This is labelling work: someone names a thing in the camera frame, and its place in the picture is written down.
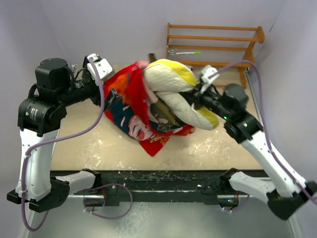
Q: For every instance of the red patterned pillowcase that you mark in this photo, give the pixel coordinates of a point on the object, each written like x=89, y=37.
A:
x=131, y=113

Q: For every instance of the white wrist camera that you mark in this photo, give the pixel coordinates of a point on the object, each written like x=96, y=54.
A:
x=207, y=77
x=103, y=67

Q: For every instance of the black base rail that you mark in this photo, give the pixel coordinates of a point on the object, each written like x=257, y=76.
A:
x=191, y=186

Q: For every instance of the wooden shelf rack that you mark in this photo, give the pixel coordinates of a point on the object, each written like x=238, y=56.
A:
x=248, y=51

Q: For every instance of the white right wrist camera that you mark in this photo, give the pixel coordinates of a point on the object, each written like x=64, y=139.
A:
x=207, y=77

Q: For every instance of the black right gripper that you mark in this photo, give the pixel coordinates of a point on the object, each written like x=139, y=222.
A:
x=197, y=97

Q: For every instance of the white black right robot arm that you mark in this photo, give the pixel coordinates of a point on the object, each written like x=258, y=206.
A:
x=286, y=191

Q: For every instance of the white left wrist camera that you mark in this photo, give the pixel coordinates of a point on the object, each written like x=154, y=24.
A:
x=103, y=67

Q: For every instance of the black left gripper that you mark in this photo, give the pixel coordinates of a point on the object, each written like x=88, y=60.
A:
x=96, y=98

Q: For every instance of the white yellow pillow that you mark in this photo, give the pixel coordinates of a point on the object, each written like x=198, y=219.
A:
x=164, y=81

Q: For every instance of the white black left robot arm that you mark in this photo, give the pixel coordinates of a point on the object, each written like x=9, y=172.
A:
x=39, y=121

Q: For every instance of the green white marker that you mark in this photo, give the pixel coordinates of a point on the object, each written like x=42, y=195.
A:
x=188, y=53

